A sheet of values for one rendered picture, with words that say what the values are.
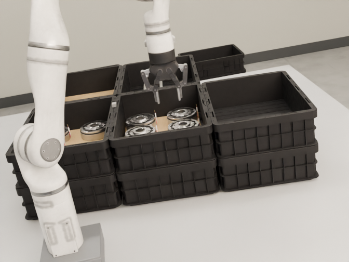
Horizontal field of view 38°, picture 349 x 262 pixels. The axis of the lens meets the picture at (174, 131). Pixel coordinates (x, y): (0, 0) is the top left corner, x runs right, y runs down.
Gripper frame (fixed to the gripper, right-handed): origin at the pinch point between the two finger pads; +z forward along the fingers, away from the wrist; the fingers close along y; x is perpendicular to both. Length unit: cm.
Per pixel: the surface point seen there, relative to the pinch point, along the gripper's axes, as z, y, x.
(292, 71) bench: 30, 61, 95
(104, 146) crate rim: 8.8, -20.2, -8.4
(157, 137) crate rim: 8.5, -4.8, -8.8
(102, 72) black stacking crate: 9, -27, 70
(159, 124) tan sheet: 17.3, -4.6, 22.5
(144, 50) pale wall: 69, -18, 342
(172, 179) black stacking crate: 23.2, -2.5, -7.7
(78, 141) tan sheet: 17.3, -32.6, 18.8
